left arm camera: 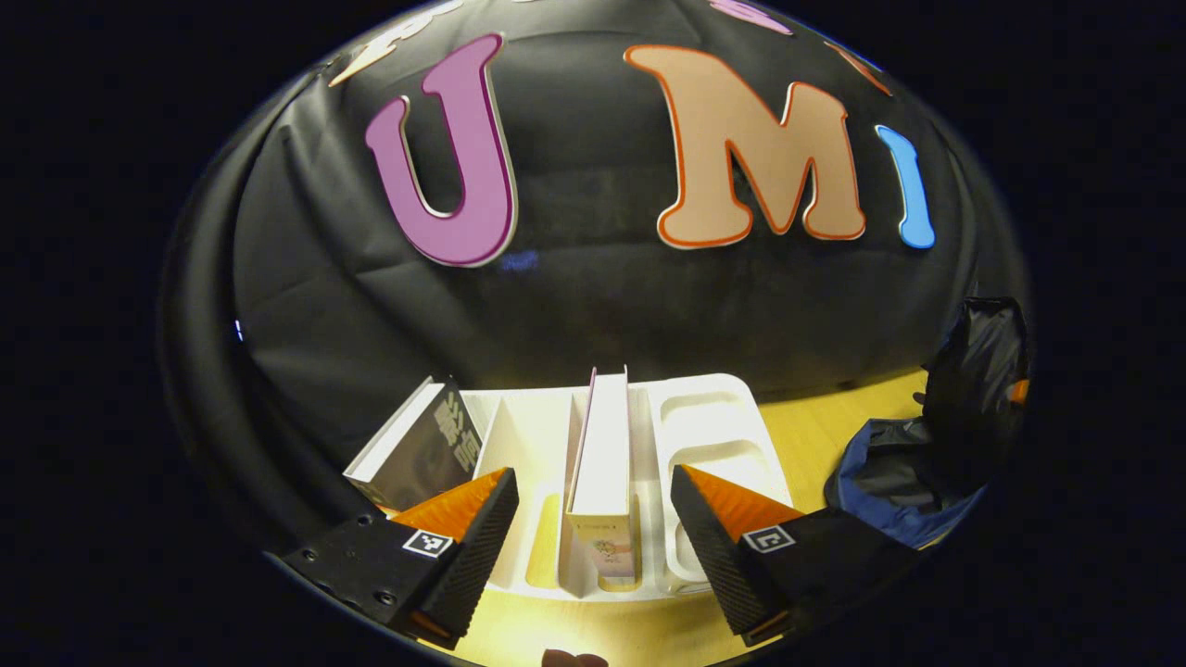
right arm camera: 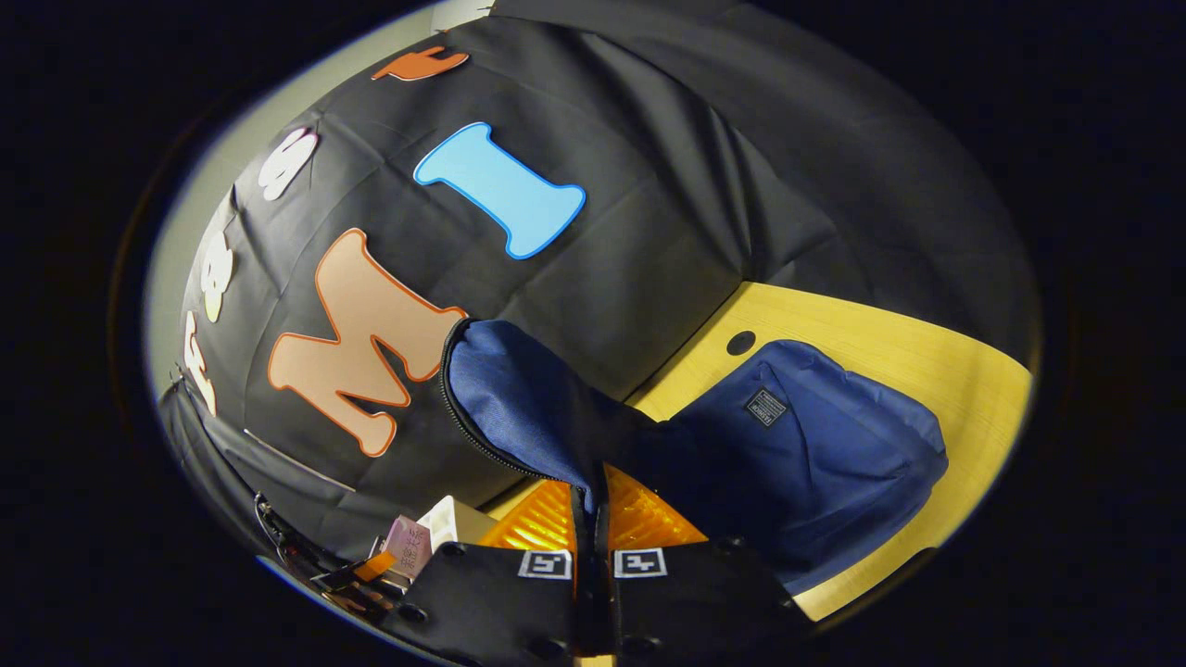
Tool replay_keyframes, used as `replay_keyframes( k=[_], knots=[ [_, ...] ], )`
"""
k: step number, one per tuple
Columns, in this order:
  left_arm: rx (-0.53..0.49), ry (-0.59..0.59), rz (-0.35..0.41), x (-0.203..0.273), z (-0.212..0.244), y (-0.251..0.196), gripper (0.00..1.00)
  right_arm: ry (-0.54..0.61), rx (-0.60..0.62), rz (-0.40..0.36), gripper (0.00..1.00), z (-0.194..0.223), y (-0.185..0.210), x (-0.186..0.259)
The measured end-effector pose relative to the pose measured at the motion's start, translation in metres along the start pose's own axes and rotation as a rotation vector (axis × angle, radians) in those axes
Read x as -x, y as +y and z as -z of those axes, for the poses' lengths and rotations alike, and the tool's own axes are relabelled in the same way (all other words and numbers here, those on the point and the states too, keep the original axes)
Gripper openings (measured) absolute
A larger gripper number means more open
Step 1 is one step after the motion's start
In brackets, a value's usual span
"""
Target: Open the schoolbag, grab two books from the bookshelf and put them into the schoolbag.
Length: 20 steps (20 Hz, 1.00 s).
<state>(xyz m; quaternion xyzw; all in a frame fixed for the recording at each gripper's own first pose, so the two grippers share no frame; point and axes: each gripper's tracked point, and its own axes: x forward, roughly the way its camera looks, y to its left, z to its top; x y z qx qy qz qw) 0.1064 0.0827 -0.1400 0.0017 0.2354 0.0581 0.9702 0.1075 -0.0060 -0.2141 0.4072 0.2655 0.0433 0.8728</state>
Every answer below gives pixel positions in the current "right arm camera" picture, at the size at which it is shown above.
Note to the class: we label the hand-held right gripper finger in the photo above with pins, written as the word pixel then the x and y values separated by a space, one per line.
pixel 601 533
pixel 582 528

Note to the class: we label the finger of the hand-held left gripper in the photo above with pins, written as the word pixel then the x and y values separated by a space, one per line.
pixel 371 568
pixel 357 604

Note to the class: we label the pink book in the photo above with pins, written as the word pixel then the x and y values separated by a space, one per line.
pixel 410 542

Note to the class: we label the blue schoolbag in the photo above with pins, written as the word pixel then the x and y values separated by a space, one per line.
pixel 815 463

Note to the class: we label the black backdrop cloth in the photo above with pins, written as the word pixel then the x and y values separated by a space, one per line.
pixel 649 232

